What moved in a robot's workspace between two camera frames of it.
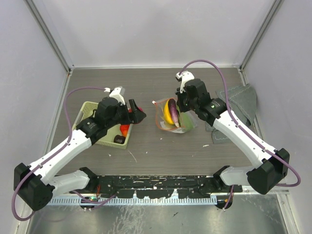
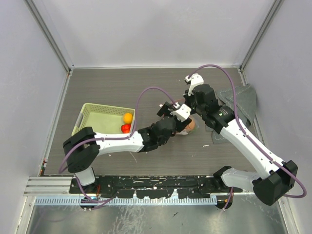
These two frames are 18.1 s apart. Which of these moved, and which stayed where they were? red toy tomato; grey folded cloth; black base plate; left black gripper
Moved: left black gripper
Stayed: grey folded cloth; black base plate; red toy tomato
